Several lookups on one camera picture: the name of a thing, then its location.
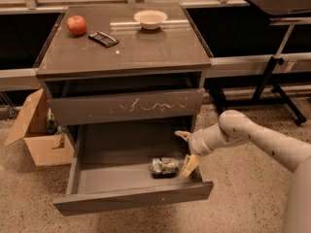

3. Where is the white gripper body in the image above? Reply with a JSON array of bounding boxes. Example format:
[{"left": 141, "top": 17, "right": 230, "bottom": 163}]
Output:
[{"left": 189, "top": 130, "right": 212, "bottom": 156}]

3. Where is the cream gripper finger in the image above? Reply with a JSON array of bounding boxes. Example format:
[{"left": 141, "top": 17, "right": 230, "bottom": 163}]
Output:
[
  {"left": 175, "top": 130, "right": 191, "bottom": 142},
  {"left": 179, "top": 154, "right": 200, "bottom": 178}
]

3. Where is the green 7up can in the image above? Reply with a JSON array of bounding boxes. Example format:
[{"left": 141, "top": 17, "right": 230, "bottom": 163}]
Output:
[{"left": 151, "top": 157, "right": 179, "bottom": 179}]

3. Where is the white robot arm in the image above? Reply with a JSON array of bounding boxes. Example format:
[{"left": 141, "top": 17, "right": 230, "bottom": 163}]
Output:
[{"left": 176, "top": 110, "right": 311, "bottom": 233}]

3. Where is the open grey middle drawer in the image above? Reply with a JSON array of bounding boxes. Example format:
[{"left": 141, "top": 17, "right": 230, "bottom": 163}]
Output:
[{"left": 53, "top": 116, "right": 213, "bottom": 216}]

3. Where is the grey drawer cabinet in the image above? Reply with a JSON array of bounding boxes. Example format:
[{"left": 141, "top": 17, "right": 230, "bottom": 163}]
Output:
[{"left": 33, "top": 1, "right": 215, "bottom": 148}]

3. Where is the scratched grey top drawer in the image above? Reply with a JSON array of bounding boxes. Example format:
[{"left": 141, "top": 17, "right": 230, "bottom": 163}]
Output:
[{"left": 48, "top": 88, "right": 204, "bottom": 125}]

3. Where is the white bowl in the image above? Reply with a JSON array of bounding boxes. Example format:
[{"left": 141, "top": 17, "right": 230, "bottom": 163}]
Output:
[{"left": 134, "top": 10, "right": 168, "bottom": 30}]

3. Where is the black snack packet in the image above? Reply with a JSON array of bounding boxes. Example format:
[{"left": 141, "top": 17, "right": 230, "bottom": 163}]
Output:
[{"left": 88, "top": 31, "right": 119, "bottom": 48}]

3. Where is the green bottle in box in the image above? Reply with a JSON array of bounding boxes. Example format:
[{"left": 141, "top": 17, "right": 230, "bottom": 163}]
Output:
[{"left": 47, "top": 109, "right": 57, "bottom": 134}]

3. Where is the cardboard box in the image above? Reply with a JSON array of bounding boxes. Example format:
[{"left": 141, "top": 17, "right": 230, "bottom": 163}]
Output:
[{"left": 5, "top": 89, "right": 74, "bottom": 166}]

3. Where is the red apple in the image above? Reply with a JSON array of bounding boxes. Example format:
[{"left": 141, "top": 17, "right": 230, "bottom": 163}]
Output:
[{"left": 66, "top": 16, "right": 86, "bottom": 36}]

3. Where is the black side table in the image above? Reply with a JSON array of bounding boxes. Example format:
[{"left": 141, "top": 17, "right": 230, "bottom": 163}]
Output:
[{"left": 209, "top": 0, "right": 310, "bottom": 125}]

